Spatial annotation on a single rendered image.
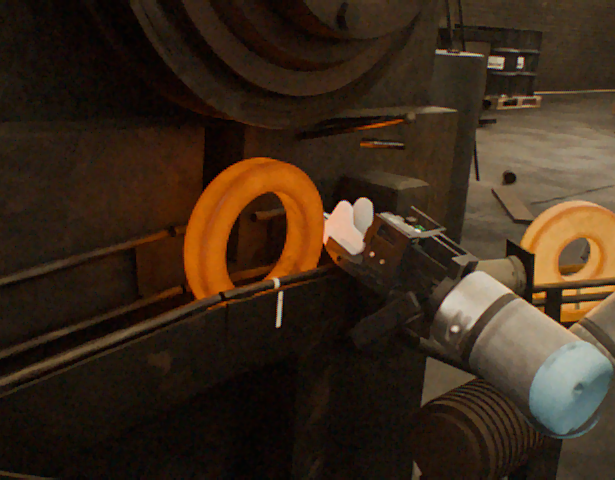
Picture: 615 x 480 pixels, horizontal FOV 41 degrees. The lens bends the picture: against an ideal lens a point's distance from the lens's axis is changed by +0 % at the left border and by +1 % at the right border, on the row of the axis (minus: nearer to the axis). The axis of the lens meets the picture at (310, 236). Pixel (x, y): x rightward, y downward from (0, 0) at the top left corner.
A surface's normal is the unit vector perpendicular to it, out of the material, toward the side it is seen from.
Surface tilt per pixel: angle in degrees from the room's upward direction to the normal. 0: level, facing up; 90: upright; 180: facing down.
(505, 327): 52
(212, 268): 90
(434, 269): 90
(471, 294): 41
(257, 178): 90
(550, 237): 90
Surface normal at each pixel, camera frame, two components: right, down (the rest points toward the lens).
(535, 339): -0.21, -0.55
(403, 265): 0.67, 0.52
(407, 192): 0.71, -0.14
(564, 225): 0.22, 0.28
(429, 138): 0.73, 0.24
